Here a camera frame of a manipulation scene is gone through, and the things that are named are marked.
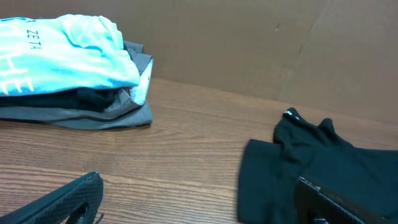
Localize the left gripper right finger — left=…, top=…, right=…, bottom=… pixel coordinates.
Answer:
left=294, top=177, right=389, bottom=224

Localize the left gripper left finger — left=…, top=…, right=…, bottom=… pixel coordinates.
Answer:
left=1, top=172, right=104, bottom=224

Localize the black t-shirt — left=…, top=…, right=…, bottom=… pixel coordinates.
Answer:
left=237, top=108, right=397, bottom=223

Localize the folded grey garment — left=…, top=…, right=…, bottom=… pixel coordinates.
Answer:
left=0, top=40, right=154, bottom=130

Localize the folded black garment in stack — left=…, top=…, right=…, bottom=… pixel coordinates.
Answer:
left=1, top=88, right=119, bottom=112

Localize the light blue printed t-shirt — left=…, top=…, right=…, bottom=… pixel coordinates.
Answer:
left=1, top=14, right=140, bottom=96

